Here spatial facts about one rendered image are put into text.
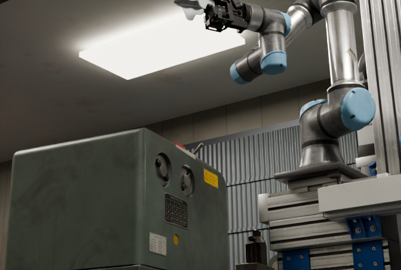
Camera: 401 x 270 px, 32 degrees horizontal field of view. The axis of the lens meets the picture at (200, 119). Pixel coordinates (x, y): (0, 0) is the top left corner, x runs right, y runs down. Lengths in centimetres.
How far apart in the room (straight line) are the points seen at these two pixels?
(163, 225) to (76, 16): 351
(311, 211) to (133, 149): 57
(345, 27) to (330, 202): 57
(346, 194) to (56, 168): 85
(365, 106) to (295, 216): 39
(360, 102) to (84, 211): 86
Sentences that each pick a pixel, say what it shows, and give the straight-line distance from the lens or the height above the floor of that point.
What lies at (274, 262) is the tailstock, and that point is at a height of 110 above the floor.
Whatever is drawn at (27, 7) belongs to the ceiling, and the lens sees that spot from 535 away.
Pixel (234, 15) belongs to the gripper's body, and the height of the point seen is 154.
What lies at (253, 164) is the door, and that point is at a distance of 666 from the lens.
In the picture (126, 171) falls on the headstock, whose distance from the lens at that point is 201.
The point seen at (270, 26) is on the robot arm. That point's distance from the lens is 209.
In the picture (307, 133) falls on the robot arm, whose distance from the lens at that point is 224.
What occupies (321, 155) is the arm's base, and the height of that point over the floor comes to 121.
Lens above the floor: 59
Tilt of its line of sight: 20 degrees up
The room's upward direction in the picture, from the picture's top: 1 degrees counter-clockwise
